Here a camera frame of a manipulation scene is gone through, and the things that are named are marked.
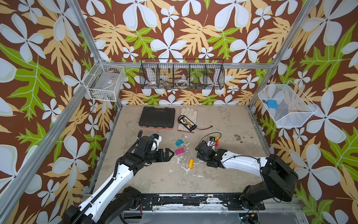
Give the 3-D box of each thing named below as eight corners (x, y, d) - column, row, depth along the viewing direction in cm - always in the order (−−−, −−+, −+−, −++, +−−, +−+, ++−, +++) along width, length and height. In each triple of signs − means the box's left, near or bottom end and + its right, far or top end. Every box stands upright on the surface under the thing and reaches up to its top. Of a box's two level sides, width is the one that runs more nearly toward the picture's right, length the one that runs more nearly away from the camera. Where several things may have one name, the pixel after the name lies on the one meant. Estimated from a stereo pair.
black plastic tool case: (139, 129, 106) (138, 125, 102) (143, 110, 119) (142, 106, 114) (175, 129, 106) (175, 125, 102) (175, 111, 119) (175, 106, 115)
